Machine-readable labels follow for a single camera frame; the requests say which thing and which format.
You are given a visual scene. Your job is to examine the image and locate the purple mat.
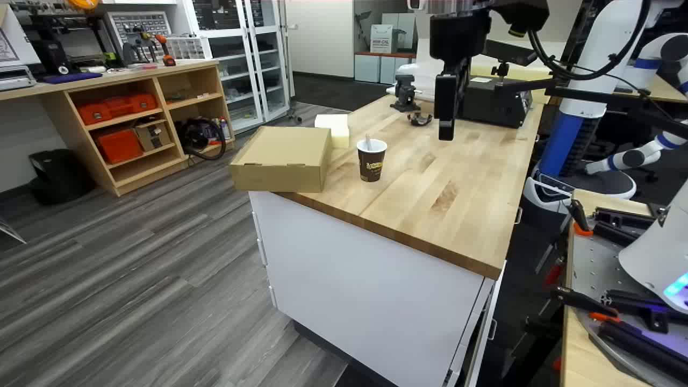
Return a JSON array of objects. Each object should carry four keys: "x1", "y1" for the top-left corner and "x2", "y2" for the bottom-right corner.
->
[{"x1": 608, "y1": 319, "x2": 688, "y2": 363}]

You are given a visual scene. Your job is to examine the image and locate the dark blue tray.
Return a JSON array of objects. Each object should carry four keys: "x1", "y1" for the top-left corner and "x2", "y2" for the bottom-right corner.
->
[{"x1": 38, "y1": 69, "x2": 105, "y2": 85}]

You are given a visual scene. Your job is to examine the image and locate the cream foam block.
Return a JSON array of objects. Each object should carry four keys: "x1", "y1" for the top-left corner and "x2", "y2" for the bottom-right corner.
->
[{"x1": 313, "y1": 111, "x2": 352, "y2": 151}]

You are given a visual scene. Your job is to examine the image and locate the blue grey storage bins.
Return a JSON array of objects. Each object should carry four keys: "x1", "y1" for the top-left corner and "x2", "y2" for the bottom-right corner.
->
[{"x1": 352, "y1": 11, "x2": 419, "y2": 85}]

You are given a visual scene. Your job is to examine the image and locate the clear parts organizer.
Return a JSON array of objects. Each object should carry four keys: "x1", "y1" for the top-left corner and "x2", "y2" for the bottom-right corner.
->
[{"x1": 166, "y1": 35, "x2": 215, "y2": 65}]

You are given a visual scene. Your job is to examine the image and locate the black 3D printer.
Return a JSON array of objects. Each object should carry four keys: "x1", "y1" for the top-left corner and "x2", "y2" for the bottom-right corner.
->
[{"x1": 13, "y1": 5, "x2": 119, "y2": 78}]

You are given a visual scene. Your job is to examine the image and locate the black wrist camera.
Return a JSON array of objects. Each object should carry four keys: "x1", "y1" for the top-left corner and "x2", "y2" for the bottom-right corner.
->
[{"x1": 493, "y1": 0, "x2": 553, "y2": 37}]

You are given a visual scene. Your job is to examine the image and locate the white machine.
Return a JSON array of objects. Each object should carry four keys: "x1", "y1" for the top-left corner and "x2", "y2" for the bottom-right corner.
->
[{"x1": 0, "y1": 3, "x2": 44, "y2": 91}]

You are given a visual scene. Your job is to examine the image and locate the orange handled black tool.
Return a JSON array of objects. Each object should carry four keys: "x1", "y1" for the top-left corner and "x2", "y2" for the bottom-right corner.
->
[{"x1": 567, "y1": 197, "x2": 597, "y2": 241}]

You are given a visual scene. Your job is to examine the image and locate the wooden workbench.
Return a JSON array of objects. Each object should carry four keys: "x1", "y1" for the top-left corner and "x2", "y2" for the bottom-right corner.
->
[{"x1": 559, "y1": 186, "x2": 688, "y2": 387}]

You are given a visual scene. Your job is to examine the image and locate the white table cabinet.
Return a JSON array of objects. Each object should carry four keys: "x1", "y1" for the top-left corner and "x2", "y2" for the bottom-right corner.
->
[{"x1": 248, "y1": 188, "x2": 505, "y2": 387}]

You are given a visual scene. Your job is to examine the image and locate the orange plastic case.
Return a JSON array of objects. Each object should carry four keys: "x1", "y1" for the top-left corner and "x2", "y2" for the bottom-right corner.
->
[{"x1": 95, "y1": 126, "x2": 146, "y2": 166}]

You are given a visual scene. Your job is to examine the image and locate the black bag with cables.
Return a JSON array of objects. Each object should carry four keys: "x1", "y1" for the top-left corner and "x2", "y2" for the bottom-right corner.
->
[{"x1": 175, "y1": 115, "x2": 232, "y2": 161}]

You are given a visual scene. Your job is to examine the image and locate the black trash bin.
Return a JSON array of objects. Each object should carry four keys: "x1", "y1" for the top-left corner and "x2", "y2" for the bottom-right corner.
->
[{"x1": 29, "y1": 147, "x2": 95, "y2": 207}]

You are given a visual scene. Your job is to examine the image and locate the tool pegboard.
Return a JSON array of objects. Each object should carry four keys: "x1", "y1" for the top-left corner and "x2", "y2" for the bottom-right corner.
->
[{"x1": 105, "y1": 8, "x2": 179, "y2": 69}]

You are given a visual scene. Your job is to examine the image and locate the grey metal plate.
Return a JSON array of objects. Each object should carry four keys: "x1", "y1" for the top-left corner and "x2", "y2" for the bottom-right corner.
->
[{"x1": 567, "y1": 230, "x2": 649, "y2": 303}]

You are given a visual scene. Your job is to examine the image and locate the black camera on stand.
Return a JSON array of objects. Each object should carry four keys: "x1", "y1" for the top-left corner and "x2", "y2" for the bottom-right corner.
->
[{"x1": 491, "y1": 37, "x2": 540, "y2": 79}]

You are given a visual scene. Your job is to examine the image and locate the black boom rod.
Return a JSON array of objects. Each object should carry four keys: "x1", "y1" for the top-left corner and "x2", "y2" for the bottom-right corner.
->
[{"x1": 501, "y1": 72, "x2": 688, "y2": 138}]

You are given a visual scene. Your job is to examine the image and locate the black hand tool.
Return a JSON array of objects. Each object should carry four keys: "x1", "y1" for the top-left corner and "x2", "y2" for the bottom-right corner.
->
[{"x1": 592, "y1": 204, "x2": 659, "y2": 246}]

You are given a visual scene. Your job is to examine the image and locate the small black clamp part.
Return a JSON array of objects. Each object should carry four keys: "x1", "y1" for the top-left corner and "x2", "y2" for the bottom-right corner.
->
[{"x1": 407, "y1": 109, "x2": 435, "y2": 129}]

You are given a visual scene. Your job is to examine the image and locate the blue pedestal column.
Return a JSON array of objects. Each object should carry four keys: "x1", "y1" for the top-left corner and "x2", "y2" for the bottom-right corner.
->
[{"x1": 536, "y1": 111, "x2": 597, "y2": 180}]

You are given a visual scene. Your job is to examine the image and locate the red toolbox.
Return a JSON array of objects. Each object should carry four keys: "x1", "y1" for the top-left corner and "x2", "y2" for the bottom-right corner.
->
[{"x1": 76, "y1": 91, "x2": 160, "y2": 129}]

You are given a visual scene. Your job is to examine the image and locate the brown paper cup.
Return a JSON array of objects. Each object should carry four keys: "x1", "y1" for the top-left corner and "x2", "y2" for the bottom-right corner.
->
[{"x1": 354, "y1": 134, "x2": 389, "y2": 185}]

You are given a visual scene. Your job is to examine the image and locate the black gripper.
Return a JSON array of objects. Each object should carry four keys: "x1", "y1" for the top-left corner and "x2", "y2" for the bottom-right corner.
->
[{"x1": 428, "y1": 11, "x2": 494, "y2": 142}]

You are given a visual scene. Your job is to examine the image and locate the white glass door cabinet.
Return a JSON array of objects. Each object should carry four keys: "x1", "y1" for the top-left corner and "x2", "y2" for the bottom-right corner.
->
[{"x1": 179, "y1": 0, "x2": 292, "y2": 134}]

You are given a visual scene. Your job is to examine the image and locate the long black tool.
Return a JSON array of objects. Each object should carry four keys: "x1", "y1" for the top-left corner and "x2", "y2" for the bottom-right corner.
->
[{"x1": 554, "y1": 284, "x2": 676, "y2": 334}]

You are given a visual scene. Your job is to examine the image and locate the cardboard box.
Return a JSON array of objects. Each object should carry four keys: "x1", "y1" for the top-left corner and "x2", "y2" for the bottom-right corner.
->
[{"x1": 228, "y1": 125, "x2": 334, "y2": 194}]

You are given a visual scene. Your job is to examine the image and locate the black equipment box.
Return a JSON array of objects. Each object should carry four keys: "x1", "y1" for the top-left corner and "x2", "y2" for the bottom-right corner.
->
[{"x1": 459, "y1": 72, "x2": 536, "y2": 130}]

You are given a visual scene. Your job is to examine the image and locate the white grey pedestal base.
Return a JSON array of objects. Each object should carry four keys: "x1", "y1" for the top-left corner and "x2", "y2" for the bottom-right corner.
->
[{"x1": 524, "y1": 170, "x2": 640, "y2": 217}]

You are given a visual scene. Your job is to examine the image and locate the white rounded device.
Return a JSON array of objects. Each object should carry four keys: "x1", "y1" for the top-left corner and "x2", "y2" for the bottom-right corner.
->
[{"x1": 618, "y1": 179, "x2": 688, "y2": 316}]

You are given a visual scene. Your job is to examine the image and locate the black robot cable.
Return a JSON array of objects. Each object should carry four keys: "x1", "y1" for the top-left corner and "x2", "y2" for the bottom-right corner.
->
[{"x1": 528, "y1": 0, "x2": 654, "y2": 82}]

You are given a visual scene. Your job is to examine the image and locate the wooden shelf unit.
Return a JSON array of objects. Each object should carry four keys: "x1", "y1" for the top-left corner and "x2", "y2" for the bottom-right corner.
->
[{"x1": 0, "y1": 57, "x2": 232, "y2": 199}]

